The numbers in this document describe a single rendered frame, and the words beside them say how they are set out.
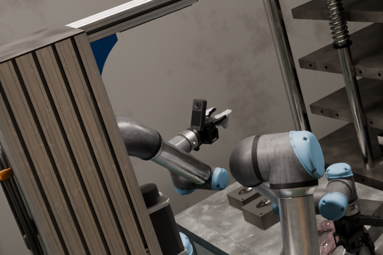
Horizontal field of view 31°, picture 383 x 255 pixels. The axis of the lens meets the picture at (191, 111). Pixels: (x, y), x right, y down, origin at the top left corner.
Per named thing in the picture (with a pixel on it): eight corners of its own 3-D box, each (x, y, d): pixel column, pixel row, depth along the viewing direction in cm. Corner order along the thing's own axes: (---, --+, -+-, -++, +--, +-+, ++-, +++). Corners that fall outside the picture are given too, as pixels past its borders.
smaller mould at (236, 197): (245, 212, 313) (241, 201, 311) (229, 205, 324) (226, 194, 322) (273, 196, 320) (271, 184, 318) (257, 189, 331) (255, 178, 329)
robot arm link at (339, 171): (321, 175, 201) (327, 161, 208) (329, 207, 205) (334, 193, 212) (347, 173, 198) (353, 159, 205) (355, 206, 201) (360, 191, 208)
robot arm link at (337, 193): (309, 223, 196) (317, 204, 206) (347, 222, 191) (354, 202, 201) (302, 200, 194) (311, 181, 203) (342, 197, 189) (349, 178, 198)
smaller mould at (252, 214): (264, 230, 293) (260, 216, 291) (244, 221, 306) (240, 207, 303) (300, 209, 301) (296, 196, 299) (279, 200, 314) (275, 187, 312)
